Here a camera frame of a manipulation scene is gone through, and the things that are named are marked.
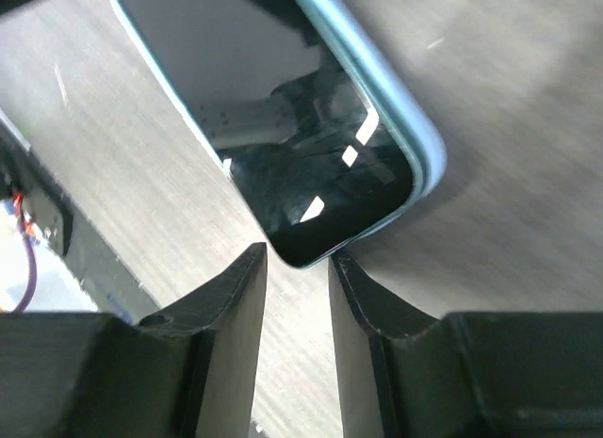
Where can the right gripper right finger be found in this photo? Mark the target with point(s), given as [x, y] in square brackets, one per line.
[403, 373]

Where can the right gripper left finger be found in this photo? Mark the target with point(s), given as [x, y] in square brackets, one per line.
[187, 370]

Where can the green phone black screen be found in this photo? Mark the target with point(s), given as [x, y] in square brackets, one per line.
[282, 127]

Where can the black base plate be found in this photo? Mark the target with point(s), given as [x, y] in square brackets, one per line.
[52, 257]

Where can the light blue phone case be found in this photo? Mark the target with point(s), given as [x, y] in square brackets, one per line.
[400, 108]

